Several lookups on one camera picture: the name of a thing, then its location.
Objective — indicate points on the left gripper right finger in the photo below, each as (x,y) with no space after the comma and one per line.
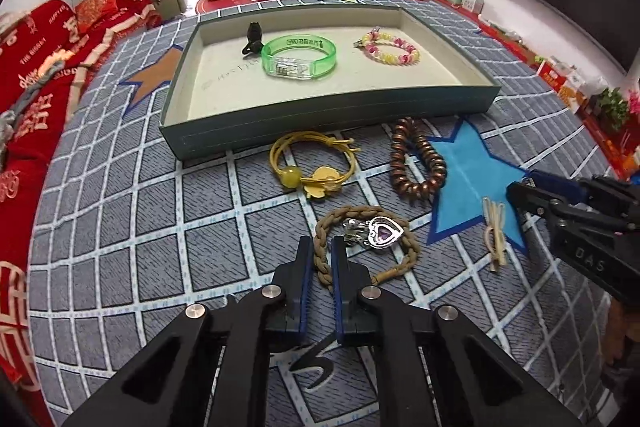
(434,367)

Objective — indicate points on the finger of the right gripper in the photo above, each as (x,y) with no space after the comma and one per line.
(586,190)
(606,216)

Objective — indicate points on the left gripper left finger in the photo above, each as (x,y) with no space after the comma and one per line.
(209,367)

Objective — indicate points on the beige hair tie bow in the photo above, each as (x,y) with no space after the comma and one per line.
(495,241)

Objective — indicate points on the purple heart silver pendant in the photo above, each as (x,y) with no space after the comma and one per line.
(377,233)

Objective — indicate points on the green translucent bangle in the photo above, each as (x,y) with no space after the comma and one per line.
(299,57)

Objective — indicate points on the black hair claw clip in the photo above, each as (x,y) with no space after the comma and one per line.
(254,43)

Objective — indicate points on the teal jewelry tray box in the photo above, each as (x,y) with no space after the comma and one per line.
(247,78)

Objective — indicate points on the grey checkered table cloth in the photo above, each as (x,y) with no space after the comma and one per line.
(126,236)

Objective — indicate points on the light blue floral blanket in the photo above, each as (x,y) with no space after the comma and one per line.
(10,117)

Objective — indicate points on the red covered sofa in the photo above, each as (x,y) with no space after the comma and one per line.
(30,43)

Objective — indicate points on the red embroidered cushion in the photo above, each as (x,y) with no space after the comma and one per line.
(89,12)

